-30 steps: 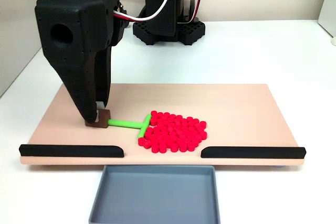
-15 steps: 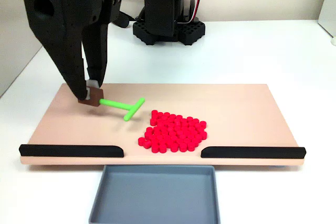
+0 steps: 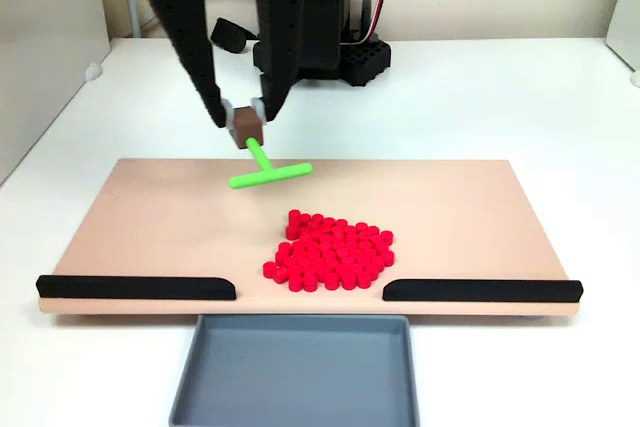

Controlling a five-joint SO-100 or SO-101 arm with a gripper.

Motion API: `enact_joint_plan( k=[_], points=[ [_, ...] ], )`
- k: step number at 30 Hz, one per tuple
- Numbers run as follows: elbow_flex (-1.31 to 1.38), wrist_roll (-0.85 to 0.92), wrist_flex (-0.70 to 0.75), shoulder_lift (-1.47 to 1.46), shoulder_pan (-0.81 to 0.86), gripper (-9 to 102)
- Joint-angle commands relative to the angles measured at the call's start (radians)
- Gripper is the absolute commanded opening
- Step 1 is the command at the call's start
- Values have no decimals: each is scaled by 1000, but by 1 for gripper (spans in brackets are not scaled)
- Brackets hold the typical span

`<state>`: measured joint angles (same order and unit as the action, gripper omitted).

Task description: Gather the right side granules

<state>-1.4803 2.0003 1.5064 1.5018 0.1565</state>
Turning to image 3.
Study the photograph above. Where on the green T-shaped pusher tool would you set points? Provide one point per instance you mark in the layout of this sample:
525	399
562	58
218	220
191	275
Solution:
270	176

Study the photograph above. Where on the red cylindrical granule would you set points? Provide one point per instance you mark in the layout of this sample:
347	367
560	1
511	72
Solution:
387	257
292	233
295	283
305	220
284	249
330	282
270	270
279	274
309	284
363	279
348	281
386	236
294	217
376	272

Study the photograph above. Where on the beige plastic board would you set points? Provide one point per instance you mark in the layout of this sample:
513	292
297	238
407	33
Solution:
125	227

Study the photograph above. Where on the grey rectangular tray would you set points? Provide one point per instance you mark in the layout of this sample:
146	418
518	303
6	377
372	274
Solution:
300	372

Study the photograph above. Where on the white round bracket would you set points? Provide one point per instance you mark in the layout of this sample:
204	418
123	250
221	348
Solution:
635	78
92	71

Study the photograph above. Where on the black board rail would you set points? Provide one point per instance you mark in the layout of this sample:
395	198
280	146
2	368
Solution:
480	291
130	288

